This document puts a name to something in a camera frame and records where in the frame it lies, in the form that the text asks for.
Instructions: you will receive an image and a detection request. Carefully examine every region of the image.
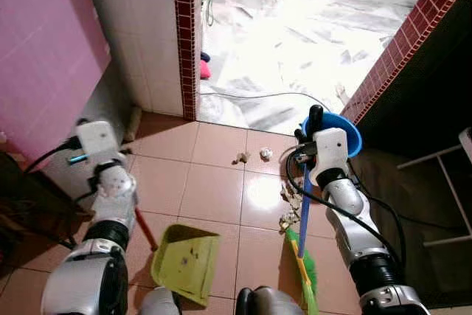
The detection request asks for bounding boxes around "beige wooden block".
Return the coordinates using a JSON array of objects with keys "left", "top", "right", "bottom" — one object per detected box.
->
[{"left": 125, "top": 107, "right": 142, "bottom": 142}]

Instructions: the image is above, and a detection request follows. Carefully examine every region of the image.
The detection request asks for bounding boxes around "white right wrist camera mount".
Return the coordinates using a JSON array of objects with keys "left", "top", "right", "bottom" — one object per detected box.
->
[{"left": 313, "top": 128, "right": 349, "bottom": 187}]

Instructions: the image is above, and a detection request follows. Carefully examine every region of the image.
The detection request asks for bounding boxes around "green broom with blue handle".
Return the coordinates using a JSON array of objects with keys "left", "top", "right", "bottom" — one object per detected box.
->
[{"left": 286, "top": 173, "right": 319, "bottom": 315}]

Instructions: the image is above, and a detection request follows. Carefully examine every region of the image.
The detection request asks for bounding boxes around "black floor cable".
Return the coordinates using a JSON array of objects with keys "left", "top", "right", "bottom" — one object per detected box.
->
[{"left": 354, "top": 179, "right": 447, "bottom": 233}]

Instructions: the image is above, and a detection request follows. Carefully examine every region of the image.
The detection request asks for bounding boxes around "white shelf rack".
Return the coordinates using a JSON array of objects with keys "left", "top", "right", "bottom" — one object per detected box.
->
[{"left": 398, "top": 145, "right": 472, "bottom": 248}]

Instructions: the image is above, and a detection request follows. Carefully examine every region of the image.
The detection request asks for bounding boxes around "yellow-green dustpan with red handle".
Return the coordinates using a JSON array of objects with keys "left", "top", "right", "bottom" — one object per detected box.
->
[{"left": 74, "top": 116, "right": 221, "bottom": 307}]

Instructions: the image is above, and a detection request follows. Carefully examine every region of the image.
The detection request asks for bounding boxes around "grey left robot leg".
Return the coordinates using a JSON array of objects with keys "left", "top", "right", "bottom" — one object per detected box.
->
[{"left": 140, "top": 287, "right": 181, "bottom": 315}]

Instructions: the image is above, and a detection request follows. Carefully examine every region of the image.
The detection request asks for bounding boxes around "grey right robot leg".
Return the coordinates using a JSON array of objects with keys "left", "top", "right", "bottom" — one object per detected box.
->
[{"left": 236, "top": 285, "right": 303, "bottom": 315}]

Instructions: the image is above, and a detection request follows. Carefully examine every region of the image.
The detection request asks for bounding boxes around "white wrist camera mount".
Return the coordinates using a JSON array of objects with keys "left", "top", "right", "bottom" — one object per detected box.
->
[
  {"left": 313, "top": 128, "right": 349, "bottom": 187},
  {"left": 77, "top": 122, "right": 120, "bottom": 159}
]

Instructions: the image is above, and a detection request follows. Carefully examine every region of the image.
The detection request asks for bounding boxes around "grey robot leg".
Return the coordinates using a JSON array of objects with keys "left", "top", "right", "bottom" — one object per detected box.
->
[
  {"left": 140, "top": 287, "right": 181, "bottom": 315},
  {"left": 236, "top": 285, "right": 303, "bottom": 315}
]

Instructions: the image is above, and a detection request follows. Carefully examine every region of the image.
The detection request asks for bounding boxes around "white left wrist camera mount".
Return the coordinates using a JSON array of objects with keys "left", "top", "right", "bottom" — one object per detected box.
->
[{"left": 77, "top": 122, "right": 120, "bottom": 159}]

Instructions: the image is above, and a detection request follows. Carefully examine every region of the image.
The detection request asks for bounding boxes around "blue plastic bucket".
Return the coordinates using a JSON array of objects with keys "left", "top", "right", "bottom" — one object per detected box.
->
[{"left": 302, "top": 112, "right": 362, "bottom": 159}]

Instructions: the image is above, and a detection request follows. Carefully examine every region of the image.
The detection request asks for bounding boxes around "clear crumpled plastic wrapper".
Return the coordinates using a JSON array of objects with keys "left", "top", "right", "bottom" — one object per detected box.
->
[{"left": 279, "top": 182, "right": 303, "bottom": 232}]

